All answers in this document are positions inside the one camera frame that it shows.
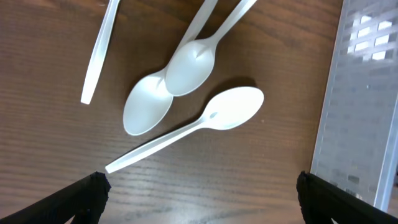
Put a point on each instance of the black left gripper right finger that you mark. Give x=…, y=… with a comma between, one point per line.
x=322, y=202

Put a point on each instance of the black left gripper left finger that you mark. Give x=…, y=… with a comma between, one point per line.
x=81, y=202

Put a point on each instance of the thin white spoon long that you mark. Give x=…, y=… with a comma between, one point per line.
x=149, y=100

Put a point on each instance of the clear plastic basket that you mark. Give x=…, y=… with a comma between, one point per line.
x=356, y=144

